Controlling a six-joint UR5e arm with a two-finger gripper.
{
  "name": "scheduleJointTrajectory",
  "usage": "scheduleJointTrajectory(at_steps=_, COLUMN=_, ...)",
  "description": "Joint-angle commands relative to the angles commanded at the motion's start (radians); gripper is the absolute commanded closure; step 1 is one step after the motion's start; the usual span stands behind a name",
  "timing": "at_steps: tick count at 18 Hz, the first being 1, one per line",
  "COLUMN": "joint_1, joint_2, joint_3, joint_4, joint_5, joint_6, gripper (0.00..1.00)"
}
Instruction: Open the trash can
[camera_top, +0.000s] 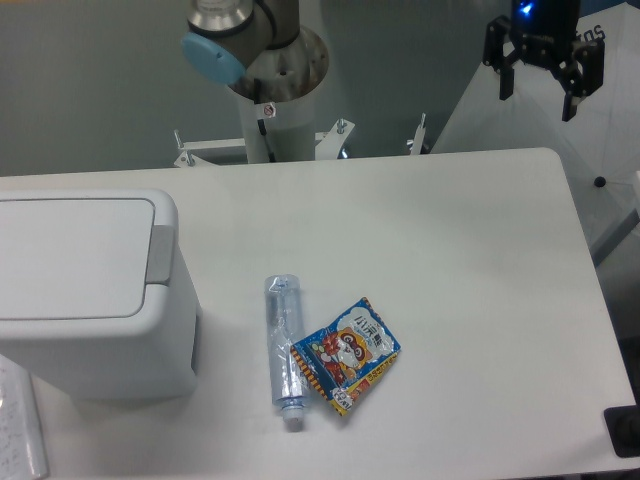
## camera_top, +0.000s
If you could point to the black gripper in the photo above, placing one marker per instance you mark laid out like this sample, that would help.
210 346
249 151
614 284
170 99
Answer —
543 34

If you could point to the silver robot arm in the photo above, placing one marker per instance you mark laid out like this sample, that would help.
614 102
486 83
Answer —
260 50

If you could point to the white plastic trash can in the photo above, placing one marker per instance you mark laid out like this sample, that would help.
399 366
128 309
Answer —
96 297

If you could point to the colourful snack bag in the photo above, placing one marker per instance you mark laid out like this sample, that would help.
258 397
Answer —
343 360

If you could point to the crushed clear plastic bottle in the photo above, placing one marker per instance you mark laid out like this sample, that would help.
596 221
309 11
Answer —
285 327

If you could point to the black clamp at table edge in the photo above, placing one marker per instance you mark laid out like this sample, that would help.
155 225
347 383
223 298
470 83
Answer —
623 426

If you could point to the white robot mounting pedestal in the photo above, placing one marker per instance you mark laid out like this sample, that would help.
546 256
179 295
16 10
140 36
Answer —
279 93

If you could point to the white metal frame bracket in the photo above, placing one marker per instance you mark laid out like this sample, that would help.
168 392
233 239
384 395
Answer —
328 145

